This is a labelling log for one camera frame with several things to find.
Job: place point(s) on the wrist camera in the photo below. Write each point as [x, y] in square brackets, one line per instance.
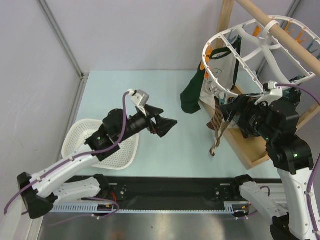
[139, 99]
[271, 93]

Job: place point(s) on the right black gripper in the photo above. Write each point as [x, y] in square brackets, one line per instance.
[239, 110]

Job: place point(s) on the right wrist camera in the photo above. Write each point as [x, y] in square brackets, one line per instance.
[271, 93]

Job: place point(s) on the wooden rod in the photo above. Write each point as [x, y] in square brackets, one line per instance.
[305, 56]

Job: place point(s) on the brown striped sock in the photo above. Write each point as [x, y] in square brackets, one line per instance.
[218, 125]

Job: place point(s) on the wooden rack frame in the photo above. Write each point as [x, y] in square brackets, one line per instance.
[250, 151]

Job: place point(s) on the dark green sleeve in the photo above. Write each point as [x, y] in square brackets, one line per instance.
[190, 96]

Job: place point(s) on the white perforated laundry basket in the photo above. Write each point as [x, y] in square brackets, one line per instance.
[83, 129]

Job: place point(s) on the white cable duct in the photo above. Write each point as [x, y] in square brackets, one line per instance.
[228, 207]

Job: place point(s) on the white printed t-shirt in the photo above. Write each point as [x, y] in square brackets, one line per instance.
[224, 67]

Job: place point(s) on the orange clothespin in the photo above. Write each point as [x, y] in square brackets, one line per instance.
[206, 74]

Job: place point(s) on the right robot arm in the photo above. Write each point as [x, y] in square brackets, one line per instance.
[277, 123]

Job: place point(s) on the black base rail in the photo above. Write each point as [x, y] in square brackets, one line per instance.
[171, 193]

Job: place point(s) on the aluminium corner profile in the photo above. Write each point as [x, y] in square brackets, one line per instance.
[54, 25]

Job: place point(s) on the teal clothespin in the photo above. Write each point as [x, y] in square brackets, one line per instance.
[222, 98]

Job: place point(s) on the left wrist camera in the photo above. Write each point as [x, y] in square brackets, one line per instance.
[139, 99]

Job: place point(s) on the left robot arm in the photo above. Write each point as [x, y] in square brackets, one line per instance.
[41, 191]

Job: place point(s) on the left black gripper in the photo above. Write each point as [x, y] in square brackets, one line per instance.
[163, 125]

